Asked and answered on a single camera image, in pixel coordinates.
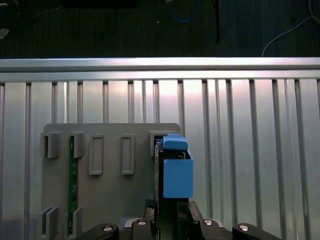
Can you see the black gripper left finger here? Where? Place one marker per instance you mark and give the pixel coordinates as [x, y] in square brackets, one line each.
[145, 230]

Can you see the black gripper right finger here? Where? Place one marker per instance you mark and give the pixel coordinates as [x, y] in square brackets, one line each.
[186, 225]

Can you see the hard disk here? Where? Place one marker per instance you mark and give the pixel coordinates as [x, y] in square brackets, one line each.
[177, 177]

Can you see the grey parts rack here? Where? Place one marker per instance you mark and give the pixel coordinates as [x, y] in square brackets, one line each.
[112, 190]

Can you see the green RAM stick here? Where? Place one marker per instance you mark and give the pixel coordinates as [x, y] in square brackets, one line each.
[73, 175]

